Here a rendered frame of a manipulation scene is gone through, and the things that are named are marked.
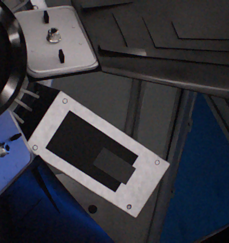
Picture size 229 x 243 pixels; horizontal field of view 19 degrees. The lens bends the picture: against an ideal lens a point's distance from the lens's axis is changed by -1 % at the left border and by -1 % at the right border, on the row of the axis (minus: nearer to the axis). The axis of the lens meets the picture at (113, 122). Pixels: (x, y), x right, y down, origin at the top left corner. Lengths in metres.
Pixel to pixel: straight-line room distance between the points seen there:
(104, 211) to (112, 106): 0.33
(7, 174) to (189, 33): 0.21
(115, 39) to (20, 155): 0.14
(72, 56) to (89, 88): 1.12
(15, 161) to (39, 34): 0.12
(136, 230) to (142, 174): 1.18
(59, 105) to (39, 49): 0.12
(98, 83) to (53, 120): 1.01
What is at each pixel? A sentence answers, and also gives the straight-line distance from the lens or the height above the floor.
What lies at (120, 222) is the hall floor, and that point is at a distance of 1.92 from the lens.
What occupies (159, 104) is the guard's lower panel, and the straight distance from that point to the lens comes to 1.85.
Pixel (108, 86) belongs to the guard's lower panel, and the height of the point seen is 0.38.
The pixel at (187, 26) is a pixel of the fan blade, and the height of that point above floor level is 1.19.
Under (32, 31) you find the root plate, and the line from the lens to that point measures 0.62.
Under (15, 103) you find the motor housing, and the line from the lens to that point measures 0.71.
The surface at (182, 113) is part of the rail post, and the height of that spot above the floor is 0.68.
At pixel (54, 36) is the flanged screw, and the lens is 0.60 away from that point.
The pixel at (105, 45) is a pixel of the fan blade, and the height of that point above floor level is 1.19.
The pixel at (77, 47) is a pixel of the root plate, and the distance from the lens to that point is 0.60.
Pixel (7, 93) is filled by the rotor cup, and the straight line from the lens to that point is 0.54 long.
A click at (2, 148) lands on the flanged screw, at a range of 0.60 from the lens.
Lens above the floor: 1.58
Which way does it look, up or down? 47 degrees down
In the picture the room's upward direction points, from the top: 8 degrees clockwise
